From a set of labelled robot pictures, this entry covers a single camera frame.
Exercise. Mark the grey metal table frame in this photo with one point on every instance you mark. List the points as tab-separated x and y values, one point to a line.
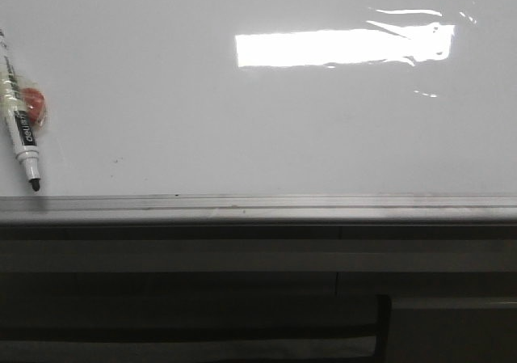
375	293

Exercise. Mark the white whiteboard marker with tape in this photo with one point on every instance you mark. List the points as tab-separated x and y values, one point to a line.
24	109

